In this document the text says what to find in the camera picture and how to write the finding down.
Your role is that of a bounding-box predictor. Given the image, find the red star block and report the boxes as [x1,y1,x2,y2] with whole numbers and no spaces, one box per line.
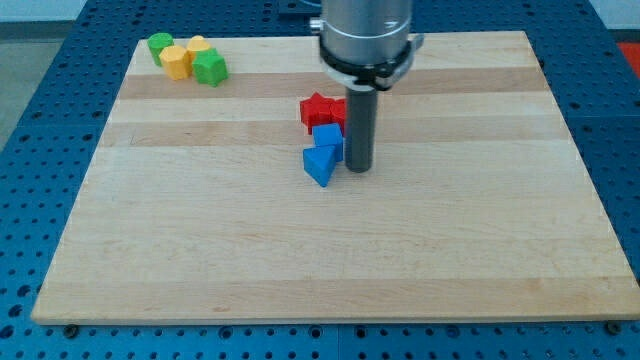
[299,92,335,135]

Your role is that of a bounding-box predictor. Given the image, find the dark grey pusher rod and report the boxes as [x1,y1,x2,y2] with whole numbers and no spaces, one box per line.
[344,89,378,173]

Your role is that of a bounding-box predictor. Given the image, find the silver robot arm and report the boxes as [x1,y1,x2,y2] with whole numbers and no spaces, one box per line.
[310,0,424,92]

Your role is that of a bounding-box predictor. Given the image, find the blue cube block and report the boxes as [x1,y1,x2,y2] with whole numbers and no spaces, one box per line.
[312,123,344,162]

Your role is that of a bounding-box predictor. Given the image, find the blue triangle block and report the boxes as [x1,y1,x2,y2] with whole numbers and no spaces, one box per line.
[302,145,336,187]

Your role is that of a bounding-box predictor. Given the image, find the wooden board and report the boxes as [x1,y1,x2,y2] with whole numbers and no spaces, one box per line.
[31,31,639,325]

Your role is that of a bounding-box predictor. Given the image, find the green star block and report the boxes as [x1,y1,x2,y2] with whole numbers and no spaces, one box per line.
[192,48,228,87]

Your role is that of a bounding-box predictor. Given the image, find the yellow rounded block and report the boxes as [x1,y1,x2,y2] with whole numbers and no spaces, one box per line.
[186,35,212,62]

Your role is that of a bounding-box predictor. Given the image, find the yellow hexagon block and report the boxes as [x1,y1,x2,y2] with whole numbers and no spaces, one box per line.
[159,45,192,80]

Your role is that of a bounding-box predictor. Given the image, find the green cylinder block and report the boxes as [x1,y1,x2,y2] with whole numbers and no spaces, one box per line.
[147,32,174,67]

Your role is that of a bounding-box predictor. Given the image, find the red object at right edge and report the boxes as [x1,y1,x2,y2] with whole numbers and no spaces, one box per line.
[617,42,640,77]

